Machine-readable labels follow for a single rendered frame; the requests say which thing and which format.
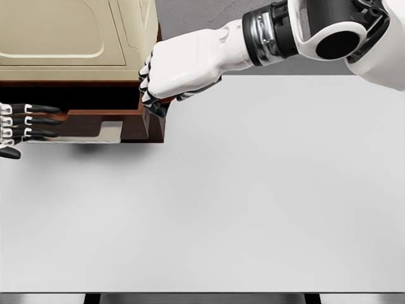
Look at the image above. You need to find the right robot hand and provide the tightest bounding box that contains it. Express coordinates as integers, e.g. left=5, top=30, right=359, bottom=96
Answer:
left=137, top=28, right=224, bottom=117

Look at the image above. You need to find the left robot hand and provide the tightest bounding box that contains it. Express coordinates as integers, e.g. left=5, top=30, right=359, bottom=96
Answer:
left=0, top=102, right=63, bottom=160

